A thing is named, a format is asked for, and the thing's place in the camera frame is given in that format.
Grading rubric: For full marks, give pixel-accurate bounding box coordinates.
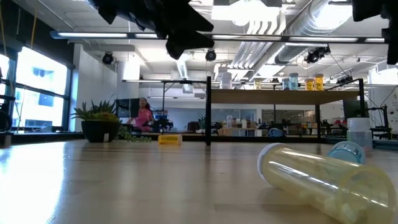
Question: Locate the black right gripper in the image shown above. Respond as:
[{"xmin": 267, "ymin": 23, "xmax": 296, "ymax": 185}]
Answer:
[{"xmin": 352, "ymin": 0, "xmax": 398, "ymax": 65}]

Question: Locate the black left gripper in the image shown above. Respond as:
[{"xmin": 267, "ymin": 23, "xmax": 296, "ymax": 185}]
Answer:
[{"xmin": 93, "ymin": 0, "xmax": 215, "ymax": 60}]

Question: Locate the clear jar with green pills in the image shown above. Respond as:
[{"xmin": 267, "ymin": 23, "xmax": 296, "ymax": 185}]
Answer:
[{"xmin": 346, "ymin": 117, "xmax": 373, "ymax": 153}]

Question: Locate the blue pill bottle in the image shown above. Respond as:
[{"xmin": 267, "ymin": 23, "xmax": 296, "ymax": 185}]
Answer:
[
  {"xmin": 289, "ymin": 73, "xmax": 299, "ymax": 91},
  {"xmin": 326, "ymin": 141, "xmax": 366, "ymax": 165}
]

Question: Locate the large pale yellow pill bottle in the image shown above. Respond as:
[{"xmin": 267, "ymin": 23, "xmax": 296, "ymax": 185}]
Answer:
[{"xmin": 257, "ymin": 142, "xmax": 398, "ymax": 224}]

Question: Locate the wooden shelf board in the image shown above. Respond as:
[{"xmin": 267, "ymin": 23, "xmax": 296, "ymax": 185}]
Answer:
[{"xmin": 213, "ymin": 89, "xmax": 361, "ymax": 105}]

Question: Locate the white ceiling light panel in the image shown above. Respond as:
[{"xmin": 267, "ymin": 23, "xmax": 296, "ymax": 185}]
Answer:
[{"xmin": 211, "ymin": 0, "xmax": 282, "ymax": 26}]

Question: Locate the black computer monitor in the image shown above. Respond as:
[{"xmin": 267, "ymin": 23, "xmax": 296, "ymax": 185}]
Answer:
[
  {"xmin": 343, "ymin": 99, "xmax": 371, "ymax": 121},
  {"xmin": 115, "ymin": 98, "xmax": 141, "ymax": 118}
]

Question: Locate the person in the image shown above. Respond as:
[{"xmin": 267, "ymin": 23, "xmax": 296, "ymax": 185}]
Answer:
[{"xmin": 126, "ymin": 96, "xmax": 155, "ymax": 133}]

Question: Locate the wooden background table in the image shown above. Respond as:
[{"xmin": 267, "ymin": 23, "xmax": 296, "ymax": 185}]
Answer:
[{"xmin": 217, "ymin": 126, "xmax": 259, "ymax": 137}]

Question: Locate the blue round chair back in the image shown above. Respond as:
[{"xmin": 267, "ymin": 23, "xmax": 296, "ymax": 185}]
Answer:
[{"xmin": 267, "ymin": 127, "xmax": 286, "ymax": 138}]

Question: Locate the potted succulent plant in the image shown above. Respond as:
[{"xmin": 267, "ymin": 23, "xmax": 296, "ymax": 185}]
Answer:
[{"xmin": 70, "ymin": 100, "xmax": 152, "ymax": 144}]

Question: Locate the large window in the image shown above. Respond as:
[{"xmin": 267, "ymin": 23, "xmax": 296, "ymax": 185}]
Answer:
[{"xmin": 0, "ymin": 46, "xmax": 74, "ymax": 133}]

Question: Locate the black background table frame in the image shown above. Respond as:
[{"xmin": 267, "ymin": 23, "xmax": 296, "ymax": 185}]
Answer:
[{"xmin": 122, "ymin": 79, "xmax": 208, "ymax": 134}]

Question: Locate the black overhead camera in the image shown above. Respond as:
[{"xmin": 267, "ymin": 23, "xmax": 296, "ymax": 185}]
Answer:
[{"xmin": 304, "ymin": 45, "xmax": 331, "ymax": 65}]

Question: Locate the silver ventilation duct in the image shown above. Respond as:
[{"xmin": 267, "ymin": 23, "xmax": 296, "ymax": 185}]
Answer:
[{"xmin": 253, "ymin": 0, "xmax": 354, "ymax": 78}]

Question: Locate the black metal shelf frame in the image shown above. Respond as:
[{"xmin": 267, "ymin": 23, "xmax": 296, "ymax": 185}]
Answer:
[{"xmin": 205, "ymin": 76, "xmax": 368, "ymax": 149}]

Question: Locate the black overhead frame bar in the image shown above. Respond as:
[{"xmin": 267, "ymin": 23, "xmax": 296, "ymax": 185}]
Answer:
[{"xmin": 51, "ymin": 30, "xmax": 398, "ymax": 44}]

